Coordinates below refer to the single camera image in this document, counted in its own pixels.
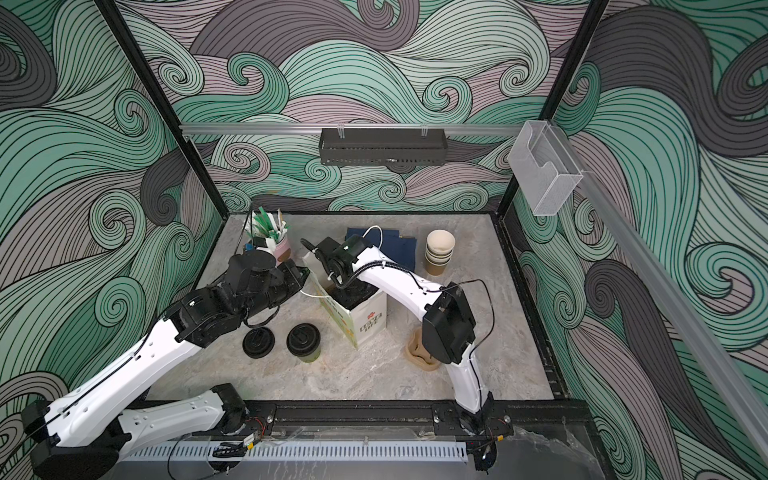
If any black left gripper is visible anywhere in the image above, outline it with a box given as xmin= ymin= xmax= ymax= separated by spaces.
xmin=240 ymin=259 xmax=311 ymax=325

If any white paper takeout bag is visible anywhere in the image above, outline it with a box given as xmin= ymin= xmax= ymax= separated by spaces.
xmin=301 ymin=238 xmax=387 ymax=348

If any black coffee cup lid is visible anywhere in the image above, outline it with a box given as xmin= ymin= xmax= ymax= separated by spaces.
xmin=242 ymin=327 xmax=275 ymax=359

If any brown pulp cup carrier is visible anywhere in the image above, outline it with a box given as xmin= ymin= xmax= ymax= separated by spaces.
xmin=404 ymin=328 xmax=441 ymax=372

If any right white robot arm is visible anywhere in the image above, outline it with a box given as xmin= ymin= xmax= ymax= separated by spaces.
xmin=301 ymin=235 xmax=491 ymax=416

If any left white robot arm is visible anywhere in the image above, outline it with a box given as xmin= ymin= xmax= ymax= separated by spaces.
xmin=22 ymin=250 xmax=310 ymax=479

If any pink straw holder cup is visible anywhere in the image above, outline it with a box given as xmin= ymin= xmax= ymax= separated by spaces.
xmin=273 ymin=235 xmax=292 ymax=264

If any bundle of wrapped straws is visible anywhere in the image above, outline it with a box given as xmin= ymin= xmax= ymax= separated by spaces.
xmin=244 ymin=207 xmax=288 ymax=247

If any dark blue napkin stack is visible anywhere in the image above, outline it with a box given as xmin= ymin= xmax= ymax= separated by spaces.
xmin=345 ymin=227 xmax=417 ymax=271

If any stack of paper cups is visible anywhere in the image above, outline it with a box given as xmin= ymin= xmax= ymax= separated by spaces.
xmin=425 ymin=229 xmax=456 ymax=276

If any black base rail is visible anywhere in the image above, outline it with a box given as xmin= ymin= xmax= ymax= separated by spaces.
xmin=245 ymin=399 xmax=591 ymax=433

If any black wall-mounted tray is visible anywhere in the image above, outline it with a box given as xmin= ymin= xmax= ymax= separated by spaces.
xmin=318 ymin=129 xmax=448 ymax=166

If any grey aluminium rail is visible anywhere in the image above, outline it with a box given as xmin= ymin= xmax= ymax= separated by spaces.
xmin=179 ymin=122 xmax=523 ymax=137

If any clear acrylic wall holder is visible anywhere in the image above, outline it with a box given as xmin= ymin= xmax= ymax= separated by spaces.
xmin=507 ymin=120 xmax=583 ymax=217

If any black enclosure corner post left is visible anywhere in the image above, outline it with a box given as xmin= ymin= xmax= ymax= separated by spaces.
xmin=94 ymin=0 xmax=229 ymax=220

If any black enclosure corner post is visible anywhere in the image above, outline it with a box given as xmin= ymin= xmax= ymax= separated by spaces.
xmin=497 ymin=1 xmax=608 ymax=216
xmin=94 ymin=0 xmax=229 ymax=220

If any black enclosure corner post right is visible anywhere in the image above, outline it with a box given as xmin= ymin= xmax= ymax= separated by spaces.
xmin=497 ymin=1 xmax=608 ymax=216

